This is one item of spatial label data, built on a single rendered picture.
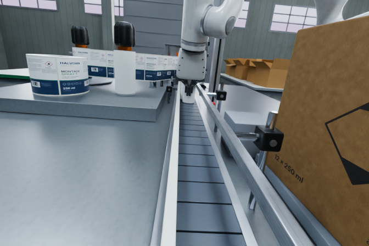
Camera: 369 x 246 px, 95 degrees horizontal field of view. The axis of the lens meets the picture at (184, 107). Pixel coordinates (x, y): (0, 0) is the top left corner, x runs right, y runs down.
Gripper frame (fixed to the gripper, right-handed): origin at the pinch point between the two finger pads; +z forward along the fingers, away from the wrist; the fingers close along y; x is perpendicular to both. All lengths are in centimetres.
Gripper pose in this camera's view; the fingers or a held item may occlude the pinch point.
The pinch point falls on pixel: (188, 89)
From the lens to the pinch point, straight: 65.3
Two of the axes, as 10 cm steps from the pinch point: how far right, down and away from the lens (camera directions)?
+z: -0.8, 8.1, 5.9
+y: -10.0, -0.7, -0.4
